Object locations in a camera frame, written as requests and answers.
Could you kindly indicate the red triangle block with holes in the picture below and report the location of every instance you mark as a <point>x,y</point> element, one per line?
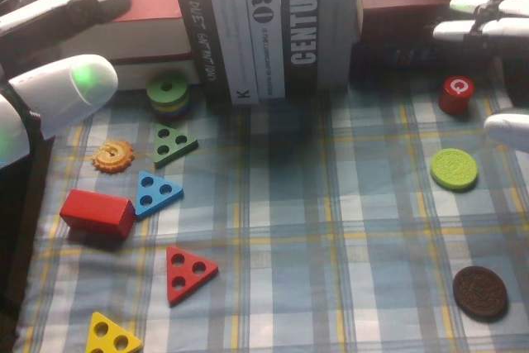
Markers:
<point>186,276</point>

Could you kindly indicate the blue plaid tablecloth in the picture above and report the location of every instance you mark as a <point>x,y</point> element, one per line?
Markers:
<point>289,225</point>

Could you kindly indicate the green toy sandwich cookie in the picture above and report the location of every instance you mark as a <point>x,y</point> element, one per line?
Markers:
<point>454,169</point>

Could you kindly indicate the black handwritten-spine book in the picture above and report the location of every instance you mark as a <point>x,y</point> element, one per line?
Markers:
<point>198,30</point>

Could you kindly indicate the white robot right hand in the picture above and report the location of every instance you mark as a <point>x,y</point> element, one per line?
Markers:
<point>508,26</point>

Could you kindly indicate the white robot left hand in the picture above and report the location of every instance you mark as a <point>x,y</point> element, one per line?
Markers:
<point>62,88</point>

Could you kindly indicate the brown toy sandwich cookie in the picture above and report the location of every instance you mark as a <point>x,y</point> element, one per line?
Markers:
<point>480,293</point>

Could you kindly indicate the yellow triangle block with holes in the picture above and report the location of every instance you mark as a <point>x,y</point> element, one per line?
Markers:
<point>109,338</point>

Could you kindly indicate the red cylinder with letter Q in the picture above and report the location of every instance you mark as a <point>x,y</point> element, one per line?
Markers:
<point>454,96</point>

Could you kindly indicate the red rectangular wooden block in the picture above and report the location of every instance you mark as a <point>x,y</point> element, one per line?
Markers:
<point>95,210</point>

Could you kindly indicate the green triangle block with holes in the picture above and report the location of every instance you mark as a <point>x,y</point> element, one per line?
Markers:
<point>171,148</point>

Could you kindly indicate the toy swirl butter cookie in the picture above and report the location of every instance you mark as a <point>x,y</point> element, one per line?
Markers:
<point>112,157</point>

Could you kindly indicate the blue triangle block with holes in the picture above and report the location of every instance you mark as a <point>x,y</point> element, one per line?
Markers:
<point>155,198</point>

